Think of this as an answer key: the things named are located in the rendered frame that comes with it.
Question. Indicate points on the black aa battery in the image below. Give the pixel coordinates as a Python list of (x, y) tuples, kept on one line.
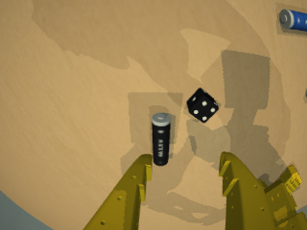
[(161, 125)]

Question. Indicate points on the black die with white pips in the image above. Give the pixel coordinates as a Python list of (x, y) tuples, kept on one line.
[(202, 106)]

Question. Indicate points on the blue aa battery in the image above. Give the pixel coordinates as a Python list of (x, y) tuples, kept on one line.
[(294, 20)]

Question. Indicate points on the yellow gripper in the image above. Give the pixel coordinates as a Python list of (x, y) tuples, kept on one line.
[(247, 207)]

